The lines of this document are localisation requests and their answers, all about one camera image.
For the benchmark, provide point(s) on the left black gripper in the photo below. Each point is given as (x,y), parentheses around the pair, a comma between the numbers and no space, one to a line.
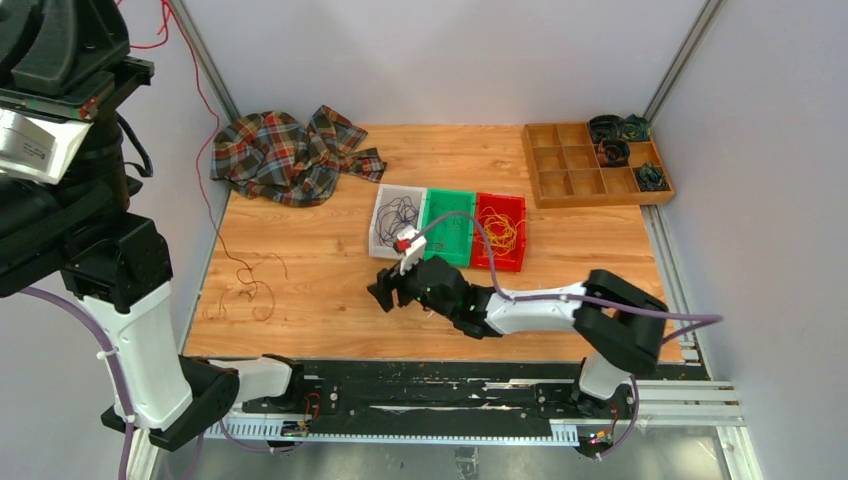
(64,57)

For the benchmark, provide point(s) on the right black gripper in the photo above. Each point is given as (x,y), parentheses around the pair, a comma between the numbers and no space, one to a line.
(386,281)

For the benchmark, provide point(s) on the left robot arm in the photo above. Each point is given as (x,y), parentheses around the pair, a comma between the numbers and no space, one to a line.
(118,269)

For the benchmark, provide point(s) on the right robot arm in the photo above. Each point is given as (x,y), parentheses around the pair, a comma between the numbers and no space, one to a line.
(623,323)

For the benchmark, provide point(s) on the white plastic bin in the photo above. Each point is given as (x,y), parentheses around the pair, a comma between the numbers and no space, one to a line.
(396,206)

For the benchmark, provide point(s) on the green plastic bin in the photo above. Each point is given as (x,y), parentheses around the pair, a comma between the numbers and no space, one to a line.
(451,239)

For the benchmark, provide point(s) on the red plastic bin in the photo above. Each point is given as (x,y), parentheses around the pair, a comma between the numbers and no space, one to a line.
(503,219)

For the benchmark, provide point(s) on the plaid cloth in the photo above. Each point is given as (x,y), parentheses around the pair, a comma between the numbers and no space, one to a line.
(274,156)

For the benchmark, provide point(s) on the wooden compartment tray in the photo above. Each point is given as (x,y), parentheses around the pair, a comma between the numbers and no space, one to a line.
(564,170)

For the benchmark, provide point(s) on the dark coil middle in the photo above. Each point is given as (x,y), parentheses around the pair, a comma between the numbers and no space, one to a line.
(613,153)

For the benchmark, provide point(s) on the black coil top left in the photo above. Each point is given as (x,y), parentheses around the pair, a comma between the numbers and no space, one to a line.
(606,127)

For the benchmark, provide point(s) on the green coil lower right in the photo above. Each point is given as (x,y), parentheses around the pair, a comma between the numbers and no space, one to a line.
(651,178)

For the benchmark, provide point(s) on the green coil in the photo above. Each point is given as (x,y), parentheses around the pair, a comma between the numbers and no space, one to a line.
(651,178)
(636,128)

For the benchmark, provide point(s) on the green coil top right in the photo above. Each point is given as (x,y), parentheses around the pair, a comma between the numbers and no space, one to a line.
(636,128)

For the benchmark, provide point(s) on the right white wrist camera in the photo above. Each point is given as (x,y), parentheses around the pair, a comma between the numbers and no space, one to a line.
(410,244)

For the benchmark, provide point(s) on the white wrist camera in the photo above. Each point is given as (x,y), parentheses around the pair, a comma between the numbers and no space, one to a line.
(410,244)
(38,150)

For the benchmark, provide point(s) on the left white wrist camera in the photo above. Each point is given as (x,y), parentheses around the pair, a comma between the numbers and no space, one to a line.
(38,150)

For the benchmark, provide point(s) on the aluminium frame rail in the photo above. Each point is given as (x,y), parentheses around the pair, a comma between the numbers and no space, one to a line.
(686,426)

